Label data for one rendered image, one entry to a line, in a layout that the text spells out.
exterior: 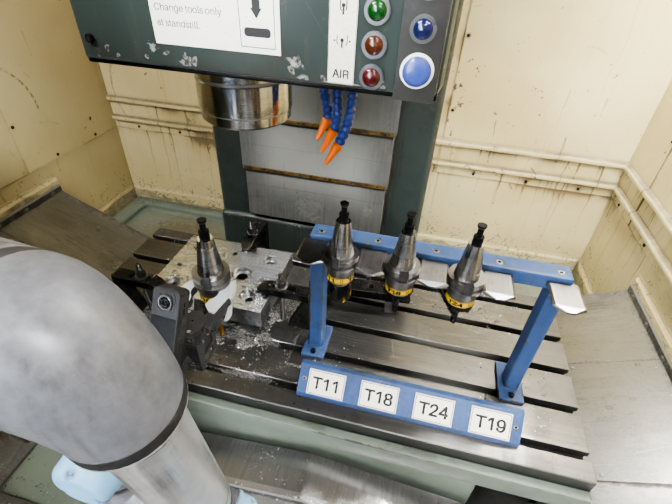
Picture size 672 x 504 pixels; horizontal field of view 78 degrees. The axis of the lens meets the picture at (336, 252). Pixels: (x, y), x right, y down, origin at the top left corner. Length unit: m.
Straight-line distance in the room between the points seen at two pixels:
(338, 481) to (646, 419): 0.72
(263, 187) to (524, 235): 1.05
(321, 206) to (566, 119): 0.86
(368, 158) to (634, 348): 0.88
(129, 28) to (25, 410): 0.44
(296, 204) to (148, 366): 1.10
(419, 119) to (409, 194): 0.23
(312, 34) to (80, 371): 0.39
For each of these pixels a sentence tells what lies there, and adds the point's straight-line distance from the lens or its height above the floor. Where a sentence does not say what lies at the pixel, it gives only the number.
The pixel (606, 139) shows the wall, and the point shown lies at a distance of 1.69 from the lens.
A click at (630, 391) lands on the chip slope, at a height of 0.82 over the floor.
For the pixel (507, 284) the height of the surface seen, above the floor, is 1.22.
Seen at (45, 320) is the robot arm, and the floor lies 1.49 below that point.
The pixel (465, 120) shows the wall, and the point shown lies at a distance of 1.59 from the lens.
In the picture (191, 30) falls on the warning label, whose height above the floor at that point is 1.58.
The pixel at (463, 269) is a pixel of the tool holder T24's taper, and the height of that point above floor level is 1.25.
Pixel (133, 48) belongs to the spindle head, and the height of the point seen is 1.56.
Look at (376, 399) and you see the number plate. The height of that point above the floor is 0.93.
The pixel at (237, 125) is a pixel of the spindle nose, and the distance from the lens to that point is 0.72.
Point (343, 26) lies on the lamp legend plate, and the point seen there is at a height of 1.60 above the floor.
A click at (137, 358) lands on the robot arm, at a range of 0.32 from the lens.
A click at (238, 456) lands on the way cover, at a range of 1.04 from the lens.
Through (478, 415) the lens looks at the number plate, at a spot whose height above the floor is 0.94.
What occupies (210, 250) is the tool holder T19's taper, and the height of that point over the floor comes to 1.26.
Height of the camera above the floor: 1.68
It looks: 38 degrees down
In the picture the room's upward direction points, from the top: 3 degrees clockwise
